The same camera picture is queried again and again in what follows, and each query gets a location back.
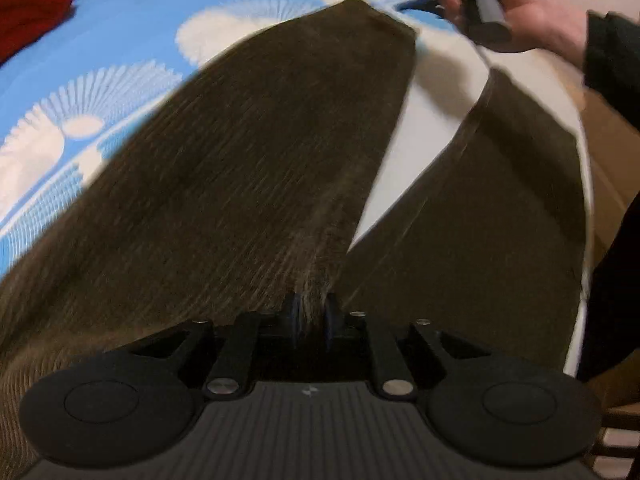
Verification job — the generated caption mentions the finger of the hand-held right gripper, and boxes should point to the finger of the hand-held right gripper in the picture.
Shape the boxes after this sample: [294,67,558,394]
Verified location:
[396,0,447,17]

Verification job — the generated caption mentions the person's right hand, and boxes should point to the person's right hand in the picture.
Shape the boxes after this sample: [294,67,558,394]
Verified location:
[434,0,588,70]

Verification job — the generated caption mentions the wooden chair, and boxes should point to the wooden chair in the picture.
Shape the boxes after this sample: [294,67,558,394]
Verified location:
[582,400,640,480]

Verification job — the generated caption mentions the person's right forearm dark sleeve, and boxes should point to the person's right forearm dark sleeve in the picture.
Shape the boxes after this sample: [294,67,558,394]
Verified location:
[581,9,640,132]

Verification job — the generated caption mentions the dark brown corduroy pants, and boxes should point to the dark brown corduroy pants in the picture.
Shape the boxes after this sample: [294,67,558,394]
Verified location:
[0,0,589,397]

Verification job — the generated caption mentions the blue white printed blanket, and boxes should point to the blue white printed blanket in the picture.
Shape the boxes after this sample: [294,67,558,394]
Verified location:
[0,0,597,378]

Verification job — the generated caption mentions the person's dark clothed body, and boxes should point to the person's dark clothed body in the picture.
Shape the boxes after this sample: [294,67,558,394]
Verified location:
[574,195,640,386]

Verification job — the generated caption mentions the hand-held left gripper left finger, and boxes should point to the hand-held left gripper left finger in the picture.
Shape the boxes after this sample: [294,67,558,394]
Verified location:
[131,294,304,402]

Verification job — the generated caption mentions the red folded blanket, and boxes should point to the red folded blanket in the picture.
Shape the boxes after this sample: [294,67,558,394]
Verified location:
[0,0,77,64]

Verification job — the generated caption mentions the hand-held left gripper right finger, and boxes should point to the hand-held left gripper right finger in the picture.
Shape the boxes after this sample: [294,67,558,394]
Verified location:
[324,294,482,402]

